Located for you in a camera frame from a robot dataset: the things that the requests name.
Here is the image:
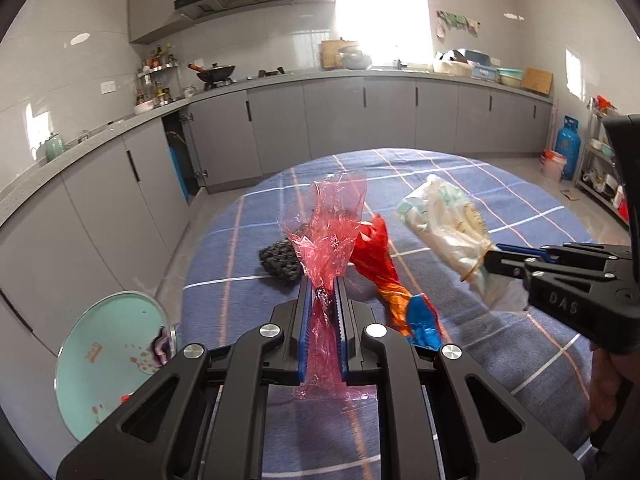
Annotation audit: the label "cream printed plastic bag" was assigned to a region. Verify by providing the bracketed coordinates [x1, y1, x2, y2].
[397, 174, 528, 312]

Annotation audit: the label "red orange blue snack wrapper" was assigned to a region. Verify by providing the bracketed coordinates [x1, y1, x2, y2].
[349, 214, 442, 351]

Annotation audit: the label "black foam fruit net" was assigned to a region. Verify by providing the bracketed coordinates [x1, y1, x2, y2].
[258, 236, 305, 286]

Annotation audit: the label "pink transparent plastic film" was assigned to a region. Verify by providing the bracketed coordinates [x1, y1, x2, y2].
[279, 171, 375, 402]

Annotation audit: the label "dark patterned wrapper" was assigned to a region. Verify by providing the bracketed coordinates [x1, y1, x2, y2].
[151, 326, 174, 367]

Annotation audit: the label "grey lower kitchen cabinets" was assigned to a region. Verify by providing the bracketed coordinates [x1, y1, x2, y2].
[0, 75, 554, 356]

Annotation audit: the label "person's right hand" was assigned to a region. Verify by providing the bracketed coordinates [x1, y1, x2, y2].
[587, 344, 623, 431]

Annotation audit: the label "blue plaid tablecloth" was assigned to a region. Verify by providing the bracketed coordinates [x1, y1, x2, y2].
[178, 147, 609, 480]

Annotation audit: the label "white plastic bucket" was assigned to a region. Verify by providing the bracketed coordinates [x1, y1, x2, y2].
[540, 150, 567, 182]

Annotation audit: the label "metal storage shelf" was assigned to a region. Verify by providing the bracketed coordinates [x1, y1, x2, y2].
[574, 96, 629, 226]

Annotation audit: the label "blue gas cylinder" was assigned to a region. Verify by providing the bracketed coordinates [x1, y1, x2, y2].
[554, 116, 582, 180]

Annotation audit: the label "cardboard box on counter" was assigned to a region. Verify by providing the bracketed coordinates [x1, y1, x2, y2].
[521, 67, 553, 96]

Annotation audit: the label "dish rack with containers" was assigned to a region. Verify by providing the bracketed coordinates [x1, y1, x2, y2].
[433, 49, 524, 88]

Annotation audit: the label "grey cooking pot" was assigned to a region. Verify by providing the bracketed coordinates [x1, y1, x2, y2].
[337, 46, 372, 70]

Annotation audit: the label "wooden cutting board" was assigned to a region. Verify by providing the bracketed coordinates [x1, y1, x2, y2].
[320, 39, 358, 70]

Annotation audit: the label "white bowl by rack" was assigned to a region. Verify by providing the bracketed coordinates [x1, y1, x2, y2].
[134, 101, 155, 115]

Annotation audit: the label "metal spice rack with bottles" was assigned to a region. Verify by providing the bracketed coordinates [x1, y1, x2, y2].
[134, 42, 179, 108]

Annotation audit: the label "green ceramic teapot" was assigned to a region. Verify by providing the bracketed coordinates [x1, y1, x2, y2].
[44, 132, 66, 162]

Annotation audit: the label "grey speckled countertop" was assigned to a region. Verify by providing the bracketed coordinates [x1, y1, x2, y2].
[1, 68, 553, 224]

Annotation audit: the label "hanging cloths on wall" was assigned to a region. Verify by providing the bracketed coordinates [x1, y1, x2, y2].
[436, 10, 480, 37]

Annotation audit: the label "black wok with handle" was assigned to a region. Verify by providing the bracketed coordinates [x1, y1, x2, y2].
[188, 63, 235, 87]

